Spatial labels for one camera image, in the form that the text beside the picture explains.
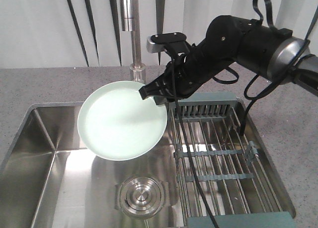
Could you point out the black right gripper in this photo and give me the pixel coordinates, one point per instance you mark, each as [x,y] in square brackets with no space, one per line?
[184,75]

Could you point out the pale green round plate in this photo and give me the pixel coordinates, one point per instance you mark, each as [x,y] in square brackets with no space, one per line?
[116,124]

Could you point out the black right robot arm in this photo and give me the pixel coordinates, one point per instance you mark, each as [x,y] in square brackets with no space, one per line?
[272,54]

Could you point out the teal steel drying rack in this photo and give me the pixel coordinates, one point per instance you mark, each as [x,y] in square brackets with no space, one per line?
[219,170]

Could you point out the chrome kitchen faucet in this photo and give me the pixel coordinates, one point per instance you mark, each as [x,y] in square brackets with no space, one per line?
[131,23]

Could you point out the round steel sink drain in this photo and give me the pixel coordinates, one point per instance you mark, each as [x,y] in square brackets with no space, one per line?
[141,197]

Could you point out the stainless steel sink basin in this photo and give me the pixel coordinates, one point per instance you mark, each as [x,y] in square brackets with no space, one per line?
[51,180]

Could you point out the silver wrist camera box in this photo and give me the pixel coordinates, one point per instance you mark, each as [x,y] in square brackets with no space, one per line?
[157,43]

